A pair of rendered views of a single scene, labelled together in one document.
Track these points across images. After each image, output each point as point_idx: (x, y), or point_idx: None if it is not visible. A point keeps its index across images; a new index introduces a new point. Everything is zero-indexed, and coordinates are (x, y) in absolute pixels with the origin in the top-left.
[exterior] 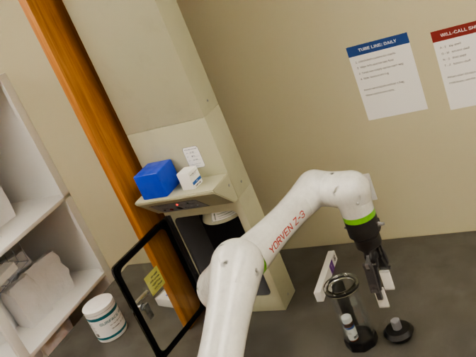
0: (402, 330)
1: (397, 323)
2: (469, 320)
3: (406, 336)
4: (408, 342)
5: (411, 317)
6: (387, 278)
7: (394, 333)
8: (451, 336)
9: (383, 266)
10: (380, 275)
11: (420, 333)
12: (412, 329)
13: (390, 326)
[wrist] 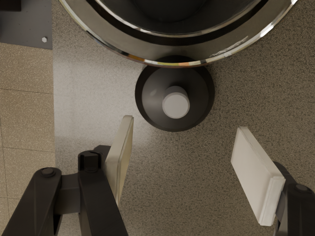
0: (161, 112)
1: (163, 111)
2: (202, 225)
3: (145, 117)
4: None
5: (241, 110)
6: (249, 181)
7: (153, 91)
8: (160, 194)
9: (279, 229)
10: (260, 164)
11: (177, 134)
12: (170, 131)
13: (181, 78)
